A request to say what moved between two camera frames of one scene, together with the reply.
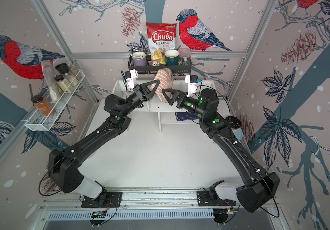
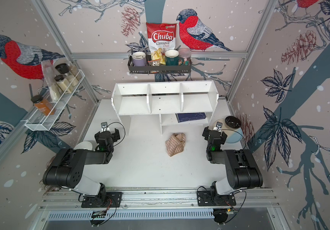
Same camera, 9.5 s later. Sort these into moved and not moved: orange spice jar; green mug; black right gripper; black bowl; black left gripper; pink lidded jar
Moved: black right gripper; black left gripper
Not moved: green mug; orange spice jar; black bowl; pink lidded jar
